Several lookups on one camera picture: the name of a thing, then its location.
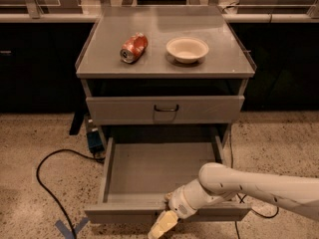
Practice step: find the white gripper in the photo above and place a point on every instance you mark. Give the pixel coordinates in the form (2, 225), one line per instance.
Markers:
(179, 200)

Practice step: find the grey top drawer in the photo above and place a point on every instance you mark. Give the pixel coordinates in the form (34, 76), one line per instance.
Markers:
(166, 110)

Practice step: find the white counter rail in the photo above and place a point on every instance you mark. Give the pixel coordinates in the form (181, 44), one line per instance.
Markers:
(230, 18)

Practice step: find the crushed orange soda can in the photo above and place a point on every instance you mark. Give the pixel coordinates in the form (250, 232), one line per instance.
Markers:
(134, 47)

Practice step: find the blue power box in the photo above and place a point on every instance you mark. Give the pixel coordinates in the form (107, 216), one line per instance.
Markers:
(94, 142)

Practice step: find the grey drawer cabinet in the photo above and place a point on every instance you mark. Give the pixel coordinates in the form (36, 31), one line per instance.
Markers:
(224, 71)

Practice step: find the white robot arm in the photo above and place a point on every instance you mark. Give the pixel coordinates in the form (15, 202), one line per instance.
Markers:
(296, 194)

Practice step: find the white paper bowl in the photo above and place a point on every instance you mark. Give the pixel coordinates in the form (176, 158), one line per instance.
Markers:
(187, 50)

